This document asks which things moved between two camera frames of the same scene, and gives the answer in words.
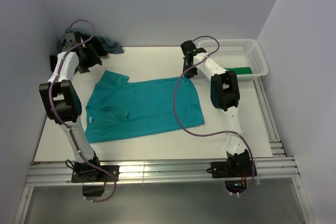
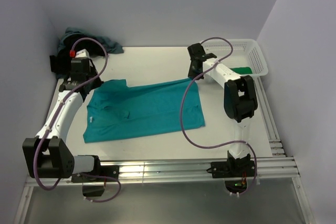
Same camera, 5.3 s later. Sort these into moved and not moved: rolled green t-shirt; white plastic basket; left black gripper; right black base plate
Moved: left black gripper
Not moved: right black base plate; rolled green t-shirt; white plastic basket
